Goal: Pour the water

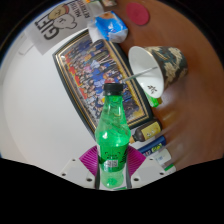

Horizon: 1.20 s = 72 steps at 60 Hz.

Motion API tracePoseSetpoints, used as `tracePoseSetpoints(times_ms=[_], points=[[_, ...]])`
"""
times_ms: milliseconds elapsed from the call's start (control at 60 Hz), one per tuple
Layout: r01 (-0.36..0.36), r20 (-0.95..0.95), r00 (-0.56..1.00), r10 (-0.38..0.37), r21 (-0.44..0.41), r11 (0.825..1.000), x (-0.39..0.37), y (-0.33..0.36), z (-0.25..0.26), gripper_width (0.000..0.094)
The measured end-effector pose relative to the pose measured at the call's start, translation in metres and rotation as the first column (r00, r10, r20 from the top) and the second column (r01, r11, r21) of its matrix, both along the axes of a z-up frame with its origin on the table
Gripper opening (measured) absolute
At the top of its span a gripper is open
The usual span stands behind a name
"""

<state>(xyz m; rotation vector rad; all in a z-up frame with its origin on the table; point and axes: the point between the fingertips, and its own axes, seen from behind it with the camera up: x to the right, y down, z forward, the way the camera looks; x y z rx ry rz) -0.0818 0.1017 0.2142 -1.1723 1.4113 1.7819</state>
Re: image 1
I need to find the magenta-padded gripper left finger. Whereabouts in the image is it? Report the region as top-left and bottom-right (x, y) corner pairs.
(59, 145), (100, 190)

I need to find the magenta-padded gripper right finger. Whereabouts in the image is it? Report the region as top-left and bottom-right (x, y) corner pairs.
(125, 146), (167, 190)

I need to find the green plastic drink bottle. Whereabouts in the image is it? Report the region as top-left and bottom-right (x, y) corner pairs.
(94, 82), (132, 188)

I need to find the white lotion bottle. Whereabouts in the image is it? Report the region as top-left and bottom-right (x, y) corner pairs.
(153, 148), (173, 166)

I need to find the amber pump bottle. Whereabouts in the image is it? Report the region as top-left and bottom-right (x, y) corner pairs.
(131, 119), (163, 144)

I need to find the thin stirrer stick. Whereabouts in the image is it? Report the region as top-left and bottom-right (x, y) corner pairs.
(123, 66), (158, 83)

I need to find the gold framed group picture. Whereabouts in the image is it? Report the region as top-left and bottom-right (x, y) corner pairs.
(52, 38), (155, 141)

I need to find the camouflage print paper cup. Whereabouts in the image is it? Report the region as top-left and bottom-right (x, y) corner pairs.
(128, 45), (189, 99)

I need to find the white printed gift bag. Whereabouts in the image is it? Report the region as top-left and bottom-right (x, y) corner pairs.
(24, 0), (101, 56)

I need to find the small patterned box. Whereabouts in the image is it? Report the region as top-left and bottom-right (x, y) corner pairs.
(99, 0), (118, 8)

